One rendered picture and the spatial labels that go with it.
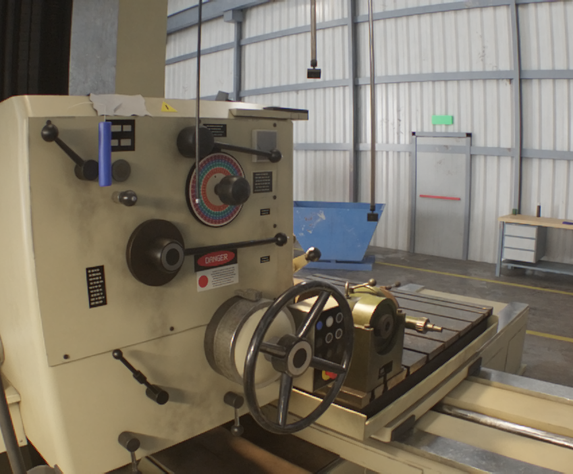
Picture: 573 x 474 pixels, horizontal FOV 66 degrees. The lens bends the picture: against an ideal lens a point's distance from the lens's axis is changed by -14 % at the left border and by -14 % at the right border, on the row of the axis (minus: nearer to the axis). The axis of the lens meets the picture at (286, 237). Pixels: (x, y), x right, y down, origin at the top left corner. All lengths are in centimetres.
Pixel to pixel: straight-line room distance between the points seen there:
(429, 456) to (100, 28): 190
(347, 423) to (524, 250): 623
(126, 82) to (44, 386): 114
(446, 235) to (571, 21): 434
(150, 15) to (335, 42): 876
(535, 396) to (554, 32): 696
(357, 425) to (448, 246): 749
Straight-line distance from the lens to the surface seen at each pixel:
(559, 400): 242
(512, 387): 245
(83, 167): 97
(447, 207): 895
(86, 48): 177
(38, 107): 101
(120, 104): 109
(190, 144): 108
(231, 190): 111
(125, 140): 106
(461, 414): 223
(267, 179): 131
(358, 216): 753
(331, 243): 764
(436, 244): 912
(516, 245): 771
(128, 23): 188
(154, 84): 189
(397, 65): 961
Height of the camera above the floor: 177
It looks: 9 degrees down
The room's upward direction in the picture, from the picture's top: straight up
